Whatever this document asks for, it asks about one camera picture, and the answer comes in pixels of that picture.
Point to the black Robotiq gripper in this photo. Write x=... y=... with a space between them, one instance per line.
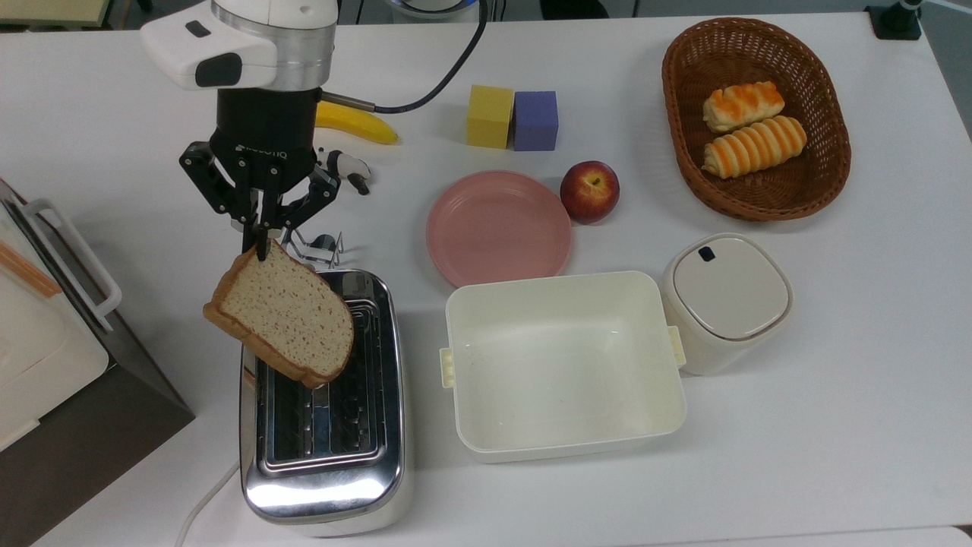
x=266 y=129

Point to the brown crust bread slice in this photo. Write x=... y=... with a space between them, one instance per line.
x=285 y=311

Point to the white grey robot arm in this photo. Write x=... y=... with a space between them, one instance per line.
x=250 y=38

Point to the cream chrome two-slot toaster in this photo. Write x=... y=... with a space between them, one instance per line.
x=326 y=479

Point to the short orange glazed bread roll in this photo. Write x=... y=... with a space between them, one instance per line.
x=740 y=106

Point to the long striped bread roll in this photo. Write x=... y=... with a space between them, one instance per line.
x=752 y=148

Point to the small panda toy figure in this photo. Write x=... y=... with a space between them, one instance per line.
x=349 y=167

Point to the yellow banana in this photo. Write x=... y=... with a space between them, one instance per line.
x=364 y=125

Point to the pink plate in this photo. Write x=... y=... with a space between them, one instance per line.
x=497 y=228

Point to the yellow foam cube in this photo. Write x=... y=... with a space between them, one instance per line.
x=490 y=114

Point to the purple foam cube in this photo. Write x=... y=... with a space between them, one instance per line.
x=535 y=121

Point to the cream toy cabinet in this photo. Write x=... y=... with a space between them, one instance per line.
x=38 y=357

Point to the red apple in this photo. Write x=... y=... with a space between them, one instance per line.
x=590 y=194

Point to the white rectangular plastic bin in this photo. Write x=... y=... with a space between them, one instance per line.
x=562 y=365

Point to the brown wicker basket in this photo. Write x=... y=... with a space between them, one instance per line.
x=683 y=144

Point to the small white lidded trash can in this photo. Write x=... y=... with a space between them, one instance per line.
x=721 y=296

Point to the black table clamp mount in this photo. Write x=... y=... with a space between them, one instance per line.
x=896 y=21

